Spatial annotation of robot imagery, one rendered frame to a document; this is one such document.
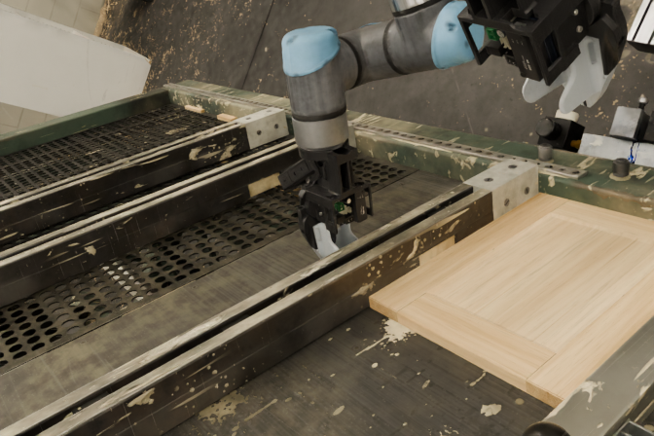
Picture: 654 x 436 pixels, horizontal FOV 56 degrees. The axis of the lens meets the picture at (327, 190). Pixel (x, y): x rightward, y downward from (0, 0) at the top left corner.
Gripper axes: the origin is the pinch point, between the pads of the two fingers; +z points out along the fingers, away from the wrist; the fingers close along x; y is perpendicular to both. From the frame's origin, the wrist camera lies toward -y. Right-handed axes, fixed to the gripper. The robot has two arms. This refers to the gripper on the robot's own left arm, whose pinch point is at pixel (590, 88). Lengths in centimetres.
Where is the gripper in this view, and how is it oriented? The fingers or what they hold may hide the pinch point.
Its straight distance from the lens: 59.6
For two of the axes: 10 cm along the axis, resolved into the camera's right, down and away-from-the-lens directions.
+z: 4.8, 5.8, 6.6
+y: -6.8, 7.2, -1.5
